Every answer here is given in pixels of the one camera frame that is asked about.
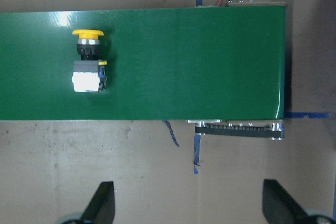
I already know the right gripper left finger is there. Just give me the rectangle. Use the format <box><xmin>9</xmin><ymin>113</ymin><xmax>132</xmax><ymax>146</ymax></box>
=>
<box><xmin>56</xmin><ymin>181</ymin><xmax>117</xmax><ymax>224</ymax></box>

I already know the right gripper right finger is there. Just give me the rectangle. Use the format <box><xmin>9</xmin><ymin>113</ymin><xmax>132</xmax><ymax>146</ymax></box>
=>
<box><xmin>262</xmin><ymin>179</ymin><xmax>336</xmax><ymax>224</ymax></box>

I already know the yellow mushroom push button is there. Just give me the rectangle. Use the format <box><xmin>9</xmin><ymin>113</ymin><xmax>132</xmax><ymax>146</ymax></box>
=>
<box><xmin>71</xmin><ymin>29</ymin><xmax>107</xmax><ymax>92</ymax></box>

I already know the green conveyor belt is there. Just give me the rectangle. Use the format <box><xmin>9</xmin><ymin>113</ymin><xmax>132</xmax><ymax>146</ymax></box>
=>
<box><xmin>0</xmin><ymin>1</ymin><xmax>288</xmax><ymax>141</ymax></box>

